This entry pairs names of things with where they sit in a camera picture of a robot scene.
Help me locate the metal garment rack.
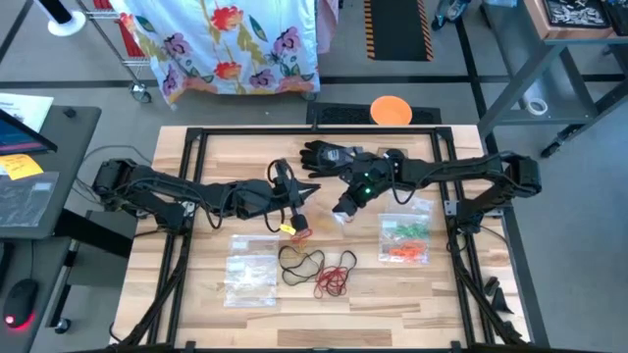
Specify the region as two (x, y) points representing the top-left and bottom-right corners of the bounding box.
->
(73, 0), (153, 105)

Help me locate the orange round disc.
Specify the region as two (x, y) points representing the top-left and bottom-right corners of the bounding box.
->
(369, 94), (414, 126)

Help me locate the dark computer monitor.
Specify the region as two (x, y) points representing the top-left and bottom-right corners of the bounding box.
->
(0, 108), (59, 157)

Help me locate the black hazard-striped floor mat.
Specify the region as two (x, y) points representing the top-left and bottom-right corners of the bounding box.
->
(363, 0), (436, 63)

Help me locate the brown cardboard box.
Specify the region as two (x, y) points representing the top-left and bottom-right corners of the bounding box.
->
(375, 145), (412, 161)

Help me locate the white round pole base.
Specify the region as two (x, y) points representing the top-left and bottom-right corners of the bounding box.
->
(32, 0), (87, 38)

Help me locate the grey metal table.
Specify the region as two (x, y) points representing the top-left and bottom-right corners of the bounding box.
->
(478, 0), (628, 158)

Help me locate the white paper sheet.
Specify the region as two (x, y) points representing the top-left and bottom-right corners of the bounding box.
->
(0, 92), (54, 132)

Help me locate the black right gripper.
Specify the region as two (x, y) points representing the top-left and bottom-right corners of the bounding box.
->
(332, 153), (399, 218)

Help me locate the long orange rubber band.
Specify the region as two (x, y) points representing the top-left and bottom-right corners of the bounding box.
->
(387, 243), (423, 260)

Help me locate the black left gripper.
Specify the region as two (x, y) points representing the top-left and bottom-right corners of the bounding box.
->
(267, 159), (323, 234)

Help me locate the pale pink cloth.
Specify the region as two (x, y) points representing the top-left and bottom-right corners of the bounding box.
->
(316, 0), (340, 53)

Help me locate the yellow sticky note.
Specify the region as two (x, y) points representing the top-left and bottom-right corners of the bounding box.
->
(0, 153), (44, 181)

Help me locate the white floral cloth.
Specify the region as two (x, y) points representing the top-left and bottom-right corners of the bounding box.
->
(107, 0), (321, 107)

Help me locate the black rubber floor mat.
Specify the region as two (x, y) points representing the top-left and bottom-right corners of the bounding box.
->
(307, 101), (444, 126)

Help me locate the person's foot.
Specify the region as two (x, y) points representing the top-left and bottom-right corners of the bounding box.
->
(431, 0), (473, 31)

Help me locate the black desk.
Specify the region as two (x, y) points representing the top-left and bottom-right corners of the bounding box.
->
(0, 105), (103, 241)

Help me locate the black floor cable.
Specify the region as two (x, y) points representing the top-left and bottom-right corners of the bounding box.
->
(73, 144), (154, 207)

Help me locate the white tape roll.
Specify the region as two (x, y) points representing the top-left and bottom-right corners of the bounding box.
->
(522, 95), (550, 117)

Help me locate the grey rolling desk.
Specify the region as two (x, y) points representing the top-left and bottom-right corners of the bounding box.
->
(0, 237), (82, 353)

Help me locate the black computer mouse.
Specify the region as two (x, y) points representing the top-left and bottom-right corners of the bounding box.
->
(2, 277), (39, 330)

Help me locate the black tray with white parts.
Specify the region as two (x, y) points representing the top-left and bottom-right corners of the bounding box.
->
(542, 0), (614, 28)

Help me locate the dark grey work glove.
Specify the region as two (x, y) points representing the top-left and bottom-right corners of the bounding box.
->
(299, 156), (352, 180)

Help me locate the small looped orange rubber band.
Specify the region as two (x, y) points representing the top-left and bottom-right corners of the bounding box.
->
(404, 242), (429, 260)

